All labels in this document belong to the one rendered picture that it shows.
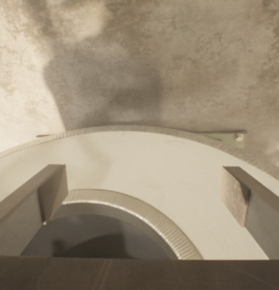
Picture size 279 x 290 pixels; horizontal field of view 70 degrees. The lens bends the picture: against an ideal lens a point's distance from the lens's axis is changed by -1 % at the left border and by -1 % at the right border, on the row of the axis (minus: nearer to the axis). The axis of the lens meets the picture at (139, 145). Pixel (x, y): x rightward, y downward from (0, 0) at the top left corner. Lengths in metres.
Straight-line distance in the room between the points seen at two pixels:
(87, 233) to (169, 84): 0.61
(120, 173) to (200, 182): 0.21
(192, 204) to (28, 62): 0.84
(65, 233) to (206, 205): 0.39
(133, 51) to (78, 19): 0.22
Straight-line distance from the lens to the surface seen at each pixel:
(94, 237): 0.66
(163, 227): 0.45
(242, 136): 1.01
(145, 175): 0.54
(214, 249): 0.44
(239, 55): 0.86
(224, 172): 0.16
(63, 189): 0.17
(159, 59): 0.83
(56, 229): 0.63
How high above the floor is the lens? 0.80
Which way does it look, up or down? 51 degrees down
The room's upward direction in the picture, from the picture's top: 168 degrees counter-clockwise
